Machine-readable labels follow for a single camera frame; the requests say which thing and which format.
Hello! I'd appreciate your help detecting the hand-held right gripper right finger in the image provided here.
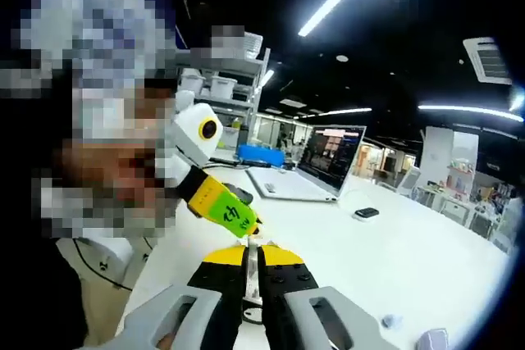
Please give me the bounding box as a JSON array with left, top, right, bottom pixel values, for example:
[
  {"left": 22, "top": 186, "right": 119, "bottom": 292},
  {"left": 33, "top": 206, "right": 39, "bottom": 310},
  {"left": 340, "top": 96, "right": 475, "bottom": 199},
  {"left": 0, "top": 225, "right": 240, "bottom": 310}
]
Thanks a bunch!
[{"left": 260, "top": 243, "right": 401, "bottom": 350}]

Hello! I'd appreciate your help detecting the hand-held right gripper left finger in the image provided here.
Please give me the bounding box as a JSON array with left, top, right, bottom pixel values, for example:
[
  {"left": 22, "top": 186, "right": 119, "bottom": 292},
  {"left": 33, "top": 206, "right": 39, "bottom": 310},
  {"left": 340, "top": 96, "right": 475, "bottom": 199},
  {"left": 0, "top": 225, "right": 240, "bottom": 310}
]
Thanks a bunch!
[{"left": 77, "top": 244, "right": 249, "bottom": 350}]

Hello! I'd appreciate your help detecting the blue earbud case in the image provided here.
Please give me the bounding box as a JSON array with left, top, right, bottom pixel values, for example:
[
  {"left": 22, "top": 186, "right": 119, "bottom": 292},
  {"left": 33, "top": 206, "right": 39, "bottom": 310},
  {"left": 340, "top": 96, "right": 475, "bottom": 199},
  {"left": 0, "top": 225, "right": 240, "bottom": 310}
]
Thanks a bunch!
[{"left": 380, "top": 312, "right": 406, "bottom": 330}]

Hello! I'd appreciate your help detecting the purple earbud case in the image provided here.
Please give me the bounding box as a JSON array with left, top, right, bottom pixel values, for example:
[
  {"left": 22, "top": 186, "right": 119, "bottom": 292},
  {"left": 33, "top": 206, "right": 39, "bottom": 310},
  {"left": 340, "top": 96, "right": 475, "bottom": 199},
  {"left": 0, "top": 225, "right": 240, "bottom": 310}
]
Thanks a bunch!
[{"left": 415, "top": 327, "right": 451, "bottom": 350}]

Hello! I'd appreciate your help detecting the blue box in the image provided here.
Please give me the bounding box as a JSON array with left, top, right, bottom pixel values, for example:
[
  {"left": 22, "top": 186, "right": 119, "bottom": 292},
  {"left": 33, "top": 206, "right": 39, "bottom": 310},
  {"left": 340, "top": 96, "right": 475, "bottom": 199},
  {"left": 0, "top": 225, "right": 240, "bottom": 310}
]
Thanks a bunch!
[{"left": 236, "top": 143, "right": 286, "bottom": 167}]

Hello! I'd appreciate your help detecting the storage rack with white bins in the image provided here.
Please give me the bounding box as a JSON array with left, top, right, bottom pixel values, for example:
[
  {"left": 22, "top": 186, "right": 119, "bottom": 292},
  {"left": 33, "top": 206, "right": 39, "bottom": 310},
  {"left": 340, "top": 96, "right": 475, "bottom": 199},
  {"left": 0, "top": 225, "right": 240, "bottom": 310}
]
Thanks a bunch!
[{"left": 176, "top": 31, "right": 272, "bottom": 158}]

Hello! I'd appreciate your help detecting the white table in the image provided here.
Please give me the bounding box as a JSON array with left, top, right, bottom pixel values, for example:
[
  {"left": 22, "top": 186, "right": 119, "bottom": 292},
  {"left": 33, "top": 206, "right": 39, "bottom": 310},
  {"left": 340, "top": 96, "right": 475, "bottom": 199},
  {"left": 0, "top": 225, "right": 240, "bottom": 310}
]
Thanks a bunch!
[{"left": 114, "top": 165, "right": 512, "bottom": 350}]

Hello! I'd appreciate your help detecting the silver laptop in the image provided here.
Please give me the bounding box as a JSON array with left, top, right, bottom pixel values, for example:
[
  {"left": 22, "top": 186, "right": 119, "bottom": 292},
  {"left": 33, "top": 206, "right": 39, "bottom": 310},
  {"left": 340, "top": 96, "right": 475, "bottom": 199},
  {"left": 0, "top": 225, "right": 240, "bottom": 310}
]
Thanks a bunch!
[{"left": 244, "top": 123, "right": 368, "bottom": 204}]

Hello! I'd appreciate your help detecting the small black and white device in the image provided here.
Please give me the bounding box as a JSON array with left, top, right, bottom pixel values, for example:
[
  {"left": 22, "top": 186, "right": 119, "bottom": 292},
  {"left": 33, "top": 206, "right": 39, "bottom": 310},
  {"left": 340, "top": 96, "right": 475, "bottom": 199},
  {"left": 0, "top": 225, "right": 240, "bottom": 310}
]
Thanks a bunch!
[{"left": 351, "top": 207, "right": 381, "bottom": 224}]

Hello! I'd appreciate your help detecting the pale grey garment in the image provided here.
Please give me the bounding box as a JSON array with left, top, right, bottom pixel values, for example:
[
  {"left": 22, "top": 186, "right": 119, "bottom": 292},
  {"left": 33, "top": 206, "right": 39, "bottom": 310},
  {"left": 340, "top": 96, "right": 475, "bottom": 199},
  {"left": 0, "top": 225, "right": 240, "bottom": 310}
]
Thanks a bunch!
[{"left": 55, "top": 234, "right": 155, "bottom": 347}]

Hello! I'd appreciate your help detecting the person's black top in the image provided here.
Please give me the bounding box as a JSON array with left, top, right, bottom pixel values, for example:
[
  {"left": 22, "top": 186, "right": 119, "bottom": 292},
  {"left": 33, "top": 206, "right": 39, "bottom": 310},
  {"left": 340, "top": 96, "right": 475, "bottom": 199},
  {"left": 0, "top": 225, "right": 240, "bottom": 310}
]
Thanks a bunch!
[{"left": 0, "top": 239, "right": 89, "bottom": 350}]

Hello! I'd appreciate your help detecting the white ceiling air vent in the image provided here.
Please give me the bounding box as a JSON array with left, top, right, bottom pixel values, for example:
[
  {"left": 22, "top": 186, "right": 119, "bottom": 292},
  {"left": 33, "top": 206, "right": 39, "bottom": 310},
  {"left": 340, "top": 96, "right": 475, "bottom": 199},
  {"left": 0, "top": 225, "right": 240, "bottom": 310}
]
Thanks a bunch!
[{"left": 462, "top": 36, "right": 514, "bottom": 85}]

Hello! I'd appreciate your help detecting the thin black cable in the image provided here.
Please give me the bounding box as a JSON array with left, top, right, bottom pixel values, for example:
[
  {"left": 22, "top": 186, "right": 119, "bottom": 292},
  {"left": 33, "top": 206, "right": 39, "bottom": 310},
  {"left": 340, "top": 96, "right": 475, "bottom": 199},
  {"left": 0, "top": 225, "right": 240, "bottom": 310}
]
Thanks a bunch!
[{"left": 72, "top": 238, "right": 139, "bottom": 290}]

